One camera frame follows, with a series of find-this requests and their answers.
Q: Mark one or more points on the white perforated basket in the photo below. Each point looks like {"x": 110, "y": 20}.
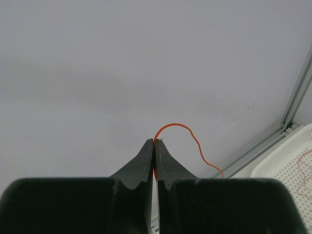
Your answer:
{"x": 291, "y": 164}

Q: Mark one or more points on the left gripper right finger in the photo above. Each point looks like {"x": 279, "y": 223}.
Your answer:
{"x": 191, "y": 205}

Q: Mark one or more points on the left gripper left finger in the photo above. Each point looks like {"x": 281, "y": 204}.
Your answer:
{"x": 118, "y": 204}

